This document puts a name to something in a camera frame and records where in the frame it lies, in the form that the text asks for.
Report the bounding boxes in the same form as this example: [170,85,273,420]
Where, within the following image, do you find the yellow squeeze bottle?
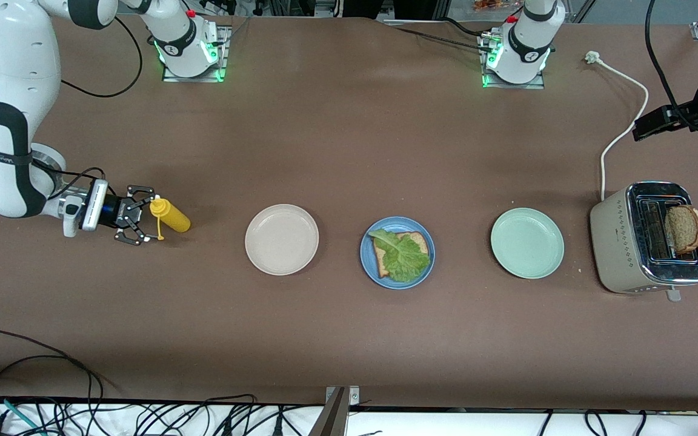
[149,198,191,241]

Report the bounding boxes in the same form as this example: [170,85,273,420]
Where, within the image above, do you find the teal cable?
[0,395,47,436]

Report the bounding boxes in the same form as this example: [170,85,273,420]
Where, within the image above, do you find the beige plate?
[245,204,320,276]

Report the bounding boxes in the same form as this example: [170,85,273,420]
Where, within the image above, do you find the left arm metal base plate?
[479,30,547,90]

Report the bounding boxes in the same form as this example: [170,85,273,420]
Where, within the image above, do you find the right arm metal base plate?
[162,25,231,83]

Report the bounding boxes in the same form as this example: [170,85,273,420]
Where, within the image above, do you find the blue plate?
[359,216,436,290]

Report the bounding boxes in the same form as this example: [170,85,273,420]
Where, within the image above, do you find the brown bread slice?
[373,231,430,279]
[664,205,698,254]

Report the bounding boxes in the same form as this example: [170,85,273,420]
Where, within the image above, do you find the green lettuce leaf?
[368,228,431,283]

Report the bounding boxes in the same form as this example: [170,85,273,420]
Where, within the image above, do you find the grey metal bracket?
[310,386,361,436]

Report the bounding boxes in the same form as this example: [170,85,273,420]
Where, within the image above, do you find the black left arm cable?
[645,0,692,119]

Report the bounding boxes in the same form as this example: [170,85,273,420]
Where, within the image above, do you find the beige chrome toaster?
[590,181,698,302]

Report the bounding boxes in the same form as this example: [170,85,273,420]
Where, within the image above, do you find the black cable to arm base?
[385,17,495,54]

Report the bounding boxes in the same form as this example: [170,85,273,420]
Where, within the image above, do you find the light green plate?
[490,208,565,280]

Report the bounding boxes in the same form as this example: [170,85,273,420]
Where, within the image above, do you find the white toaster power cord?
[585,51,650,202]

